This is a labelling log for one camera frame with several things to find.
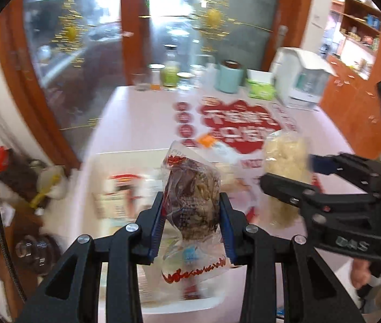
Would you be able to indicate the white water dispenser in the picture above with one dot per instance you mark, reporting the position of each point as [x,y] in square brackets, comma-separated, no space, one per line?
[299,75]

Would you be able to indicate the green glass jar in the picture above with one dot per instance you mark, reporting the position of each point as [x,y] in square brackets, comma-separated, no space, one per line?
[170,70]

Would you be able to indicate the wooden wall shelf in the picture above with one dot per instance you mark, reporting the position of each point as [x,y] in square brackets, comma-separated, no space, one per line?
[362,23]

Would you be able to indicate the yellow and white scoop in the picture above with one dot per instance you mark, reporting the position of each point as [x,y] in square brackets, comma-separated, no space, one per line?
[47,183]

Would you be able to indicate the green tissue box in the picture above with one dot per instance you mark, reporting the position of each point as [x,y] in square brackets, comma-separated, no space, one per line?
[261,85]

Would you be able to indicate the glass door with gold decal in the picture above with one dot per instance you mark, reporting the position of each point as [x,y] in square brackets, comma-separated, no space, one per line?
[210,13]
[72,47]

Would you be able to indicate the person's right hand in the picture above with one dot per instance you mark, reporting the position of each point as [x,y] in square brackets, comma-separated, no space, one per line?
[362,272]

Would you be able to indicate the clear drinking glass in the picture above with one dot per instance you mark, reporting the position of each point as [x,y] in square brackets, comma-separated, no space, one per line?
[140,80]

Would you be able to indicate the pink printed tablecloth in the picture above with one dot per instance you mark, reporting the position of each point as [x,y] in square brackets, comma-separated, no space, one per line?
[133,121]

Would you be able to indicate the pale yellow snack packet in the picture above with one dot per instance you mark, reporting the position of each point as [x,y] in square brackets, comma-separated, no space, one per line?
[286,154]

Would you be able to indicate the red and white snack packet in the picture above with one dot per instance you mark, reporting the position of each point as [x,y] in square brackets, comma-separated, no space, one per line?
[120,193]

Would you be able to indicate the teal canister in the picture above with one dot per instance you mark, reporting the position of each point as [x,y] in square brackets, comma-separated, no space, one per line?
[230,75]

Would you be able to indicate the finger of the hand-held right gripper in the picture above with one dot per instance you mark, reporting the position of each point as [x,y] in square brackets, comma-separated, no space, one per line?
[284,186]
[325,164]

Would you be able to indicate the dark round dumbbell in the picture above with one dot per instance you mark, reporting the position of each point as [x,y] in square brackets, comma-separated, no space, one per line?
[35,250]

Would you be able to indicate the white plastic bin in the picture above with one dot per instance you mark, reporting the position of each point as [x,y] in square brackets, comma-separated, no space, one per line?
[116,165]

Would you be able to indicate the orange small packet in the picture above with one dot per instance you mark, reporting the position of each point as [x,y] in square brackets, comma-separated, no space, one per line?
[206,140]

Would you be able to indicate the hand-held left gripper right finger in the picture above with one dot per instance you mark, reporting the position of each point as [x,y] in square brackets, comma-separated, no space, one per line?
[226,228]

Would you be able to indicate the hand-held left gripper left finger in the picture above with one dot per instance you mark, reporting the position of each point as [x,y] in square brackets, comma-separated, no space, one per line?
[155,228]

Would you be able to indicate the clear brown snack packet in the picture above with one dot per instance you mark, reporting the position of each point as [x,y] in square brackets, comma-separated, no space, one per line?
[190,202]

